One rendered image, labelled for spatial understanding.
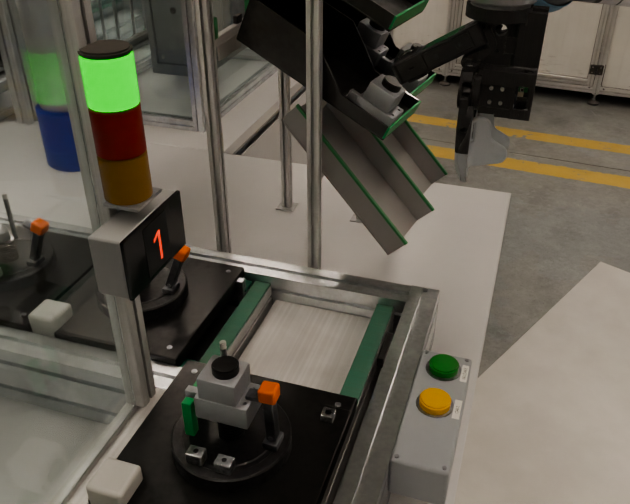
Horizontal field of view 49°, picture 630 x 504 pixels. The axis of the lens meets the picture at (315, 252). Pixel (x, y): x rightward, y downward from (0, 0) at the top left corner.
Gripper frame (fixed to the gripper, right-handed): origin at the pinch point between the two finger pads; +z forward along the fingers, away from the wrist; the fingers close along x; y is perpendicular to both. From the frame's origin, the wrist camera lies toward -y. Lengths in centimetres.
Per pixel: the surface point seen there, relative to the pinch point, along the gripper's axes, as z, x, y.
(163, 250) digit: 3.9, -22.9, -28.9
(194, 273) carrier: 25.9, 3.0, -40.1
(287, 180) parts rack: 30, 47, -40
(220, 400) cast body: 16.8, -30.3, -19.5
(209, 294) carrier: 25.9, -1.5, -35.3
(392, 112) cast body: 0.5, 17.9, -12.4
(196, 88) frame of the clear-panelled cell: 24, 81, -78
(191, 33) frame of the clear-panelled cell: 10, 81, -78
